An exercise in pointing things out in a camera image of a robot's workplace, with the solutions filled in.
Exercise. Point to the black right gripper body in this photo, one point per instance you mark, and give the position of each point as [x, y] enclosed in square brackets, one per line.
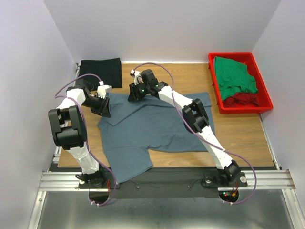
[133, 93]

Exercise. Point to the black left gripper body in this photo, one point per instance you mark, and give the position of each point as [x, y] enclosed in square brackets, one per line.
[101, 106]

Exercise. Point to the blue-grey t-shirt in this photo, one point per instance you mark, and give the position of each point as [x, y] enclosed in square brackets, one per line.
[136, 127]

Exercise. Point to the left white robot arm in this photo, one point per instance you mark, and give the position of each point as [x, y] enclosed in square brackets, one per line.
[69, 130]

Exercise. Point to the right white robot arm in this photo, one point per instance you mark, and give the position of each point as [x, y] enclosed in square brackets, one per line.
[194, 117]

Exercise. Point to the black folded t-shirt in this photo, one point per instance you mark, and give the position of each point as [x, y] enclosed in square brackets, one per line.
[109, 71]

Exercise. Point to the green t-shirt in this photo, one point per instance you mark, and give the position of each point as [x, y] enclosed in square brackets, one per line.
[233, 77]

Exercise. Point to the dark red t-shirt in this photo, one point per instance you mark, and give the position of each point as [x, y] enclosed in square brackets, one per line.
[242, 99]

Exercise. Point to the red plastic bin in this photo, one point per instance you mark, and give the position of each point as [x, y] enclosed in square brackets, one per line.
[263, 95]

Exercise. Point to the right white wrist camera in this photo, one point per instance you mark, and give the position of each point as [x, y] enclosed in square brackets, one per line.
[136, 76]

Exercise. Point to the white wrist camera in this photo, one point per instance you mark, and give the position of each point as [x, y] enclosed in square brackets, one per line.
[136, 76]
[103, 89]

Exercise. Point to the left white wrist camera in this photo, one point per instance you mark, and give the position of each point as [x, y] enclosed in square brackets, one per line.
[103, 89]

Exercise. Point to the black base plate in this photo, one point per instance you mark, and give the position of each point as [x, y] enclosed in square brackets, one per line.
[168, 183]

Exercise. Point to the aluminium frame rail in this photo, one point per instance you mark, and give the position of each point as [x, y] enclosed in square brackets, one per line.
[264, 179]

